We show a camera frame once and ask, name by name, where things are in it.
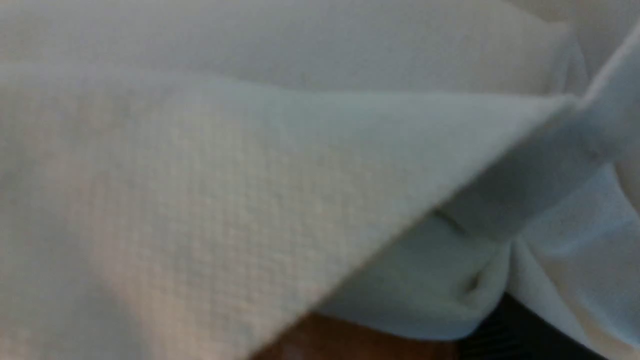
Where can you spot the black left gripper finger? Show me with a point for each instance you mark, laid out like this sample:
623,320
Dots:
514,332

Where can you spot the white canvas tote bag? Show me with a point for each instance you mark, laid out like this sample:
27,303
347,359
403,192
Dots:
186,179

